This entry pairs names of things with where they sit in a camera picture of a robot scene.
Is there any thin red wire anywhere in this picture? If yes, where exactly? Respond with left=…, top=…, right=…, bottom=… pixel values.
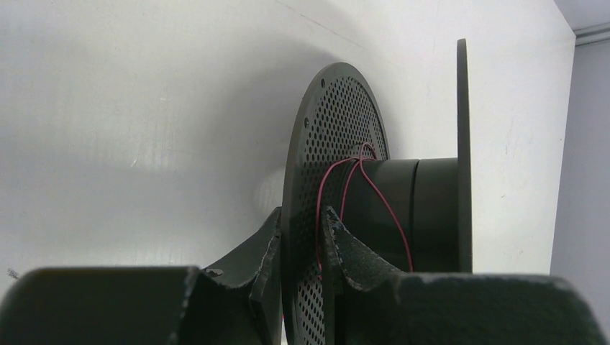
left=314, top=142, right=414, bottom=282

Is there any black cable spool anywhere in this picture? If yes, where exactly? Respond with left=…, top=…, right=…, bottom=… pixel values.
left=281, top=38, right=473, bottom=344

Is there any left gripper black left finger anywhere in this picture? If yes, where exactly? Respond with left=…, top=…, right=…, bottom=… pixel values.
left=202, top=207, right=283, bottom=344

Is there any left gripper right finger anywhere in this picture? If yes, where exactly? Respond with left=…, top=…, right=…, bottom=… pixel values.
left=321, top=206, right=403, bottom=305

